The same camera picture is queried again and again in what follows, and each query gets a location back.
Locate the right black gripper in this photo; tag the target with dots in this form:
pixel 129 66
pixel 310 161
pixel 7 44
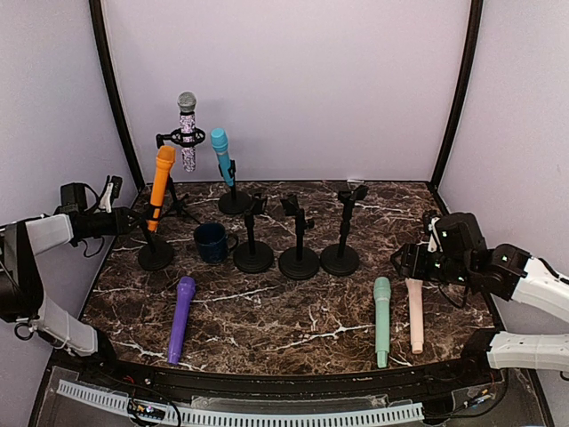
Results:
pixel 413 263

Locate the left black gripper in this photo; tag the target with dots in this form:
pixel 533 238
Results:
pixel 121 224

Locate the mint green microphone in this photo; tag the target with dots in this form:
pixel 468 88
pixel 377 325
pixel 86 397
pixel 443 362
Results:
pixel 381 295

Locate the pale pink microphone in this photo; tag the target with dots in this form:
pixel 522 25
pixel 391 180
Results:
pixel 415 306

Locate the black round-base stand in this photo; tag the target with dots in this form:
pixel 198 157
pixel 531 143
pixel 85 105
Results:
pixel 298 262
pixel 234 201
pixel 340 259
pixel 253 256
pixel 157 253

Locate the orange microphone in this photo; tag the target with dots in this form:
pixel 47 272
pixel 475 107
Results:
pixel 165 160

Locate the purple microphone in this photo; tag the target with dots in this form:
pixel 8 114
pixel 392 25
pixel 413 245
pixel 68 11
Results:
pixel 186 290

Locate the silver glitter microphone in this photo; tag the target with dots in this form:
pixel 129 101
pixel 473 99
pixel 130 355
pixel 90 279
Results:
pixel 187 104

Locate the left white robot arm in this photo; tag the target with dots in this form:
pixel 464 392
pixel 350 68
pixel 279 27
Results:
pixel 24 301

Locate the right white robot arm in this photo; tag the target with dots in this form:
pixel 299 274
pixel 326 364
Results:
pixel 456 254

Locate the black round-base stand, teal mic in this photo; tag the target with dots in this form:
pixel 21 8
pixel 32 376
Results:
pixel 234 201

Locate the teal blue microphone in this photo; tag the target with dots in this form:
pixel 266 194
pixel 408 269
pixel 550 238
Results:
pixel 219 141

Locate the dark blue mug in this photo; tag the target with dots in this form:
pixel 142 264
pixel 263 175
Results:
pixel 214 243

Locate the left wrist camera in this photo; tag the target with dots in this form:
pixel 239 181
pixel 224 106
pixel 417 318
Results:
pixel 110 193

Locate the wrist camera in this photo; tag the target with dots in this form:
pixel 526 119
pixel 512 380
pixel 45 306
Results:
pixel 429 219
pixel 110 193

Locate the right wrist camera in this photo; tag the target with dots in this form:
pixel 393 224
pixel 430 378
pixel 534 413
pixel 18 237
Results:
pixel 429 219

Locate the black front rail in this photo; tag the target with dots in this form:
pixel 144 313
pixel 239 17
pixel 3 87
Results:
pixel 426 382

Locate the left black corner post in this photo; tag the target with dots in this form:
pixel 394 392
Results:
pixel 114 97

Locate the black corner post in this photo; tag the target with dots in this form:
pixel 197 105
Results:
pixel 114 97
pixel 460 93

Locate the white slotted cable duct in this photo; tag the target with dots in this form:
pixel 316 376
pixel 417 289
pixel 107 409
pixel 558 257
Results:
pixel 238 412

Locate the right black corner post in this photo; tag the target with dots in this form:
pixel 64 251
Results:
pixel 460 93

